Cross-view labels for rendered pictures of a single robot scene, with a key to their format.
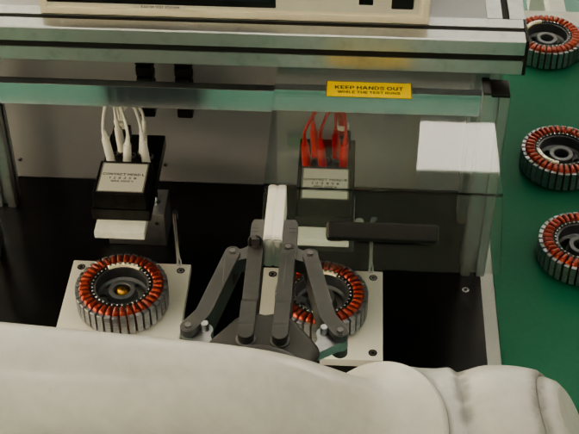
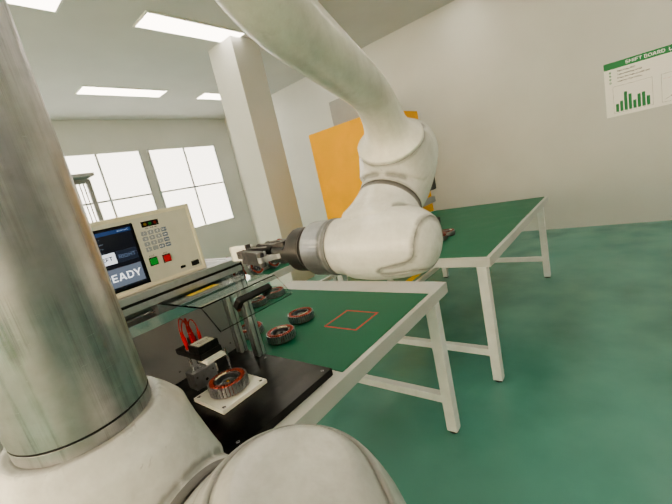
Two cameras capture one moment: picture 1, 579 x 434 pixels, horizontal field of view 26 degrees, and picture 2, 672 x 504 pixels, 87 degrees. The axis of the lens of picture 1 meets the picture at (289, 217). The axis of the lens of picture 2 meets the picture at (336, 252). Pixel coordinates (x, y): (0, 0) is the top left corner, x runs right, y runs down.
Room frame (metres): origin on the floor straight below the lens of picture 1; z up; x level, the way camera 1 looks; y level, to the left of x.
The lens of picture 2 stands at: (0.19, 0.47, 1.28)
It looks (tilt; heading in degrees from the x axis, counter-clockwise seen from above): 11 degrees down; 308
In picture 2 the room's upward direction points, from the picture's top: 13 degrees counter-clockwise
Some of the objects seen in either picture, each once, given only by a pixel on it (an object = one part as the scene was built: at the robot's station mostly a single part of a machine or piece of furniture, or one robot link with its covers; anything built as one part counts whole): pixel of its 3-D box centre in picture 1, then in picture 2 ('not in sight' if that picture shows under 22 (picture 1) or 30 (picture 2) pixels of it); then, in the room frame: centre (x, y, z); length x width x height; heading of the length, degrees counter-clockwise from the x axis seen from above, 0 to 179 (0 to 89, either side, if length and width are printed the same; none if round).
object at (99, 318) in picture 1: (121, 294); not in sight; (1.07, 0.20, 0.80); 0.11 x 0.11 x 0.04
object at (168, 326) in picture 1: (123, 307); not in sight; (1.07, 0.20, 0.78); 0.15 x 0.15 x 0.01; 87
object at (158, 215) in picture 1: (139, 216); not in sight; (1.22, 0.20, 0.80); 0.08 x 0.05 x 0.06; 87
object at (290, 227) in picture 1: (300, 247); not in sight; (0.74, -0.01, 1.19); 0.05 x 0.03 x 0.01; 177
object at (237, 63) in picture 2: not in sight; (264, 170); (3.90, -3.15, 1.65); 0.50 x 0.45 x 3.30; 177
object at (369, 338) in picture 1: (320, 315); (230, 390); (1.06, -0.04, 0.78); 0.15 x 0.15 x 0.01; 87
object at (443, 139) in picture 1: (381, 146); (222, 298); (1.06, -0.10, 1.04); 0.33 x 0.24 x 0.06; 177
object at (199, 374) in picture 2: not in sight; (202, 374); (1.21, -0.05, 0.80); 0.08 x 0.05 x 0.06; 87
